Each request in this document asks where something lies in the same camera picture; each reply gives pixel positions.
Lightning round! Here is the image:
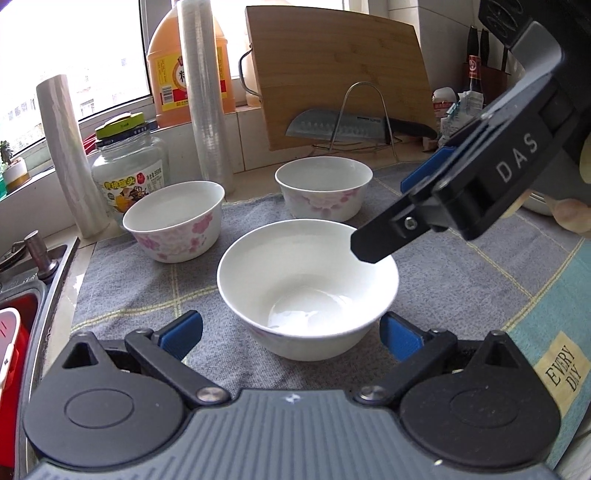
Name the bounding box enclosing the steel sink knob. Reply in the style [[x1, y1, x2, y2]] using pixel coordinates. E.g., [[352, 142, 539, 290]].
[[24, 230, 60, 280]]

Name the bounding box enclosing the white bowl pink flower print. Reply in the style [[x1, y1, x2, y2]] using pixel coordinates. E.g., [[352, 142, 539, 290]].
[[217, 219, 400, 361], [275, 157, 374, 221], [122, 181, 225, 264]]

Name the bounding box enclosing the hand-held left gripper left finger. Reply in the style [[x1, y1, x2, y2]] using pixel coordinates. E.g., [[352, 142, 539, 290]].
[[60, 310, 232, 410]]

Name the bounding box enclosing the white plastic wrap roll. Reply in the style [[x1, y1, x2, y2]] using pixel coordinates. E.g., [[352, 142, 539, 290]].
[[36, 74, 112, 238]]

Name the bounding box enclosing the wooden cutting board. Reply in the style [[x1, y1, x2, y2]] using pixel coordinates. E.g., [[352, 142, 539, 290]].
[[239, 6, 437, 152]]

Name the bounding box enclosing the dark sauce bottle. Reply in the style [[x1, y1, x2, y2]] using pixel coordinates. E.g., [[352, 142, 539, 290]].
[[463, 54, 485, 109]]

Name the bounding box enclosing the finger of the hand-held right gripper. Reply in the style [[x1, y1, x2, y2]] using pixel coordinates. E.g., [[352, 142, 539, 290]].
[[400, 117, 492, 195], [350, 196, 440, 265]]

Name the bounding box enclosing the dark knife block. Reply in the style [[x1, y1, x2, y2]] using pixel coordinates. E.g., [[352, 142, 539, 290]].
[[466, 25, 515, 93]]

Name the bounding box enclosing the orange cooking oil bottle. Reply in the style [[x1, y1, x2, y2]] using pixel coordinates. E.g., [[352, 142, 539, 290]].
[[147, 0, 232, 129]]

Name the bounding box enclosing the person's right hand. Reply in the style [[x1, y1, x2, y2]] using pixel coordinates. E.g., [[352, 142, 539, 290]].
[[544, 136, 591, 234]]

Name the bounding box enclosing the stack of clear plastic cups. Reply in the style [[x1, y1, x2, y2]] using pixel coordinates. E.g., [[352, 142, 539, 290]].
[[179, 0, 237, 195]]

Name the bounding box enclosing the steel kitchen knife black handle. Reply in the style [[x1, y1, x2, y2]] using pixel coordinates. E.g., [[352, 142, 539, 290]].
[[285, 108, 437, 144]]

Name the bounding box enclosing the white food packet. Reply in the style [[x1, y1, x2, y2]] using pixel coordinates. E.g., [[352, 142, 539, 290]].
[[431, 87, 485, 151]]

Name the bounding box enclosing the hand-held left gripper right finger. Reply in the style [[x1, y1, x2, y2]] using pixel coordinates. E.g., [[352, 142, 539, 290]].
[[355, 311, 532, 408]]

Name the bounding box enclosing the steel wire rack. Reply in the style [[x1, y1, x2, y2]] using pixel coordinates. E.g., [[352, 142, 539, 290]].
[[310, 82, 402, 163]]

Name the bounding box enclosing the grey and teal mat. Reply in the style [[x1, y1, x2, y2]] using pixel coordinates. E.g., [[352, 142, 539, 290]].
[[69, 161, 591, 467]]

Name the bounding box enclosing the red plastic basin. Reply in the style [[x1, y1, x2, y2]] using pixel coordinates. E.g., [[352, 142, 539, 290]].
[[0, 286, 49, 480]]

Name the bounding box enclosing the glass jar green lid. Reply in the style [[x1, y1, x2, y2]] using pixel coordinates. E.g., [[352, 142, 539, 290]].
[[91, 112, 168, 217]]

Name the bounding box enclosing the small potted plant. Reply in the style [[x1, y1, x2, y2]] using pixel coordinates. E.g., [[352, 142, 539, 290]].
[[0, 141, 31, 193]]

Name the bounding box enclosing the steel sink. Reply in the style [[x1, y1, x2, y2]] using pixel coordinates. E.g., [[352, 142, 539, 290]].
[[0, 235, 81, 480]]

